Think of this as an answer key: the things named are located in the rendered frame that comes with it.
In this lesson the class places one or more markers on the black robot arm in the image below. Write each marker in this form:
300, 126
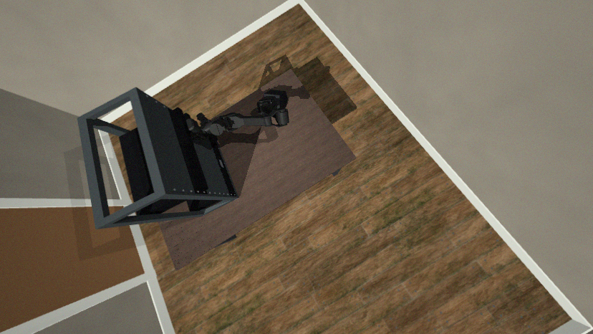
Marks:
266, 107

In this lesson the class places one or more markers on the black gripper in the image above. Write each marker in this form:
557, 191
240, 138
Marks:
201, 132

